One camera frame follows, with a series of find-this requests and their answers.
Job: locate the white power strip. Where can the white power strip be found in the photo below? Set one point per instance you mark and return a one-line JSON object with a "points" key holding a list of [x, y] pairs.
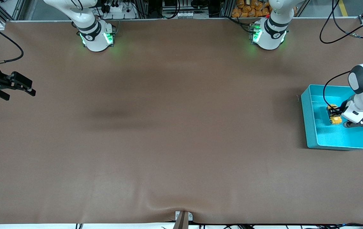
{"points": [[127, 14]]}

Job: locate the yellow beetle toy car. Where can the yellow beetle toy car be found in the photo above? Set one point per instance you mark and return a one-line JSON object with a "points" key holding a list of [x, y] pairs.
{"points": [[336, 121]]}

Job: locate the orange snack bag pile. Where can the orange snack bag pile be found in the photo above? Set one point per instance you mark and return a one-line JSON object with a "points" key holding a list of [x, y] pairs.
{"points": [[251, 9]]}

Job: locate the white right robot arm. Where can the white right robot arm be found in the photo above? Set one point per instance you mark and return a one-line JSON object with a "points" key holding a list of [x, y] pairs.
{"points": [[95, 41]]}

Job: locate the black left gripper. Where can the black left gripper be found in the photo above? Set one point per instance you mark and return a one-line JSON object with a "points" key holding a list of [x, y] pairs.
{"points": [[343, 109]]}

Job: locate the teal plastic bin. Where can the teal plastic bin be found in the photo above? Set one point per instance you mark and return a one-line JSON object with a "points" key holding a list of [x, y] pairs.
{"points": [[337, 140]]}

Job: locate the brown table mat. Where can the brown table mat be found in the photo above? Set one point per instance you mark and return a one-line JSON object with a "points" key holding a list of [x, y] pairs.
{"points": [[181, 127]]}

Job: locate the metal table clamp bracket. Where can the metal table clamp bracket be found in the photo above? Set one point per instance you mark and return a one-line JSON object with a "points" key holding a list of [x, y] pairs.
{"points": [[183, 219]]}

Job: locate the grey equipment rack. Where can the grey equipment rack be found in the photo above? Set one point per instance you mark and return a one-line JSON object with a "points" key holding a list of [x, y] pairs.
{"points": [[184, 14]]}

